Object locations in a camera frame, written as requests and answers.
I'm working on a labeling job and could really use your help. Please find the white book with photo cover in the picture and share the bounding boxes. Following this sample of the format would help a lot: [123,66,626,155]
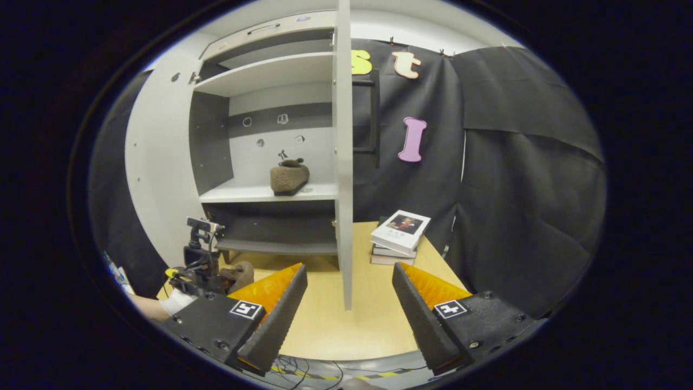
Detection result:
[370,210,432,255]

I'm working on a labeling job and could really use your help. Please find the white cabinet door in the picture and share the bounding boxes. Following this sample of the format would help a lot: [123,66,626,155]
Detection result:
[331,0,355,311]
[125,54,204,269]

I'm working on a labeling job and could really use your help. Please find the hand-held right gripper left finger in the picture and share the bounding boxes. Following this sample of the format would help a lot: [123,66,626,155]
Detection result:
[162,263,308,374]

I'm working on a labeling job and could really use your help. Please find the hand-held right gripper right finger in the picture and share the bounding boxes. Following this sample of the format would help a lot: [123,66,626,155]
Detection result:
[392,262,545,375]

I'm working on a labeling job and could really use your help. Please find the black floor cables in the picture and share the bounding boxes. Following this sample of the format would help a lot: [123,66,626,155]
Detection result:
[268,355,428,389]

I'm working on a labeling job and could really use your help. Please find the plain stacked book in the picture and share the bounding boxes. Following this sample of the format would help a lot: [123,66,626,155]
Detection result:
[372,243,418,259]
[370,253,416,266]

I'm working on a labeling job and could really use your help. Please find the brown fuzzy shoe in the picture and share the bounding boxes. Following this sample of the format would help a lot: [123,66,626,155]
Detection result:
[270,158,311,197]
[218,261,255,294]

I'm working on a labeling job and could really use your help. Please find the white shoe cabinet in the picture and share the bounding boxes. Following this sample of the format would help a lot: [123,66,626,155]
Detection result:
[188,11,339,258]

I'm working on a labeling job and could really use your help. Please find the beige cabinet drawer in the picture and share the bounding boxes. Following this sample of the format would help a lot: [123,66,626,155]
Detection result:
[200,11,337,60]

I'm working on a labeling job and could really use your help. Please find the black metal rack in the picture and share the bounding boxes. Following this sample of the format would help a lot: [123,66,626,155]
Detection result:
[352,69,381,167]

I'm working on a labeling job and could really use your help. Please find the black backdrop cloth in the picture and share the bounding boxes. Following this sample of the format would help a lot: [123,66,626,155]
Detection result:
[89,38,607,320]

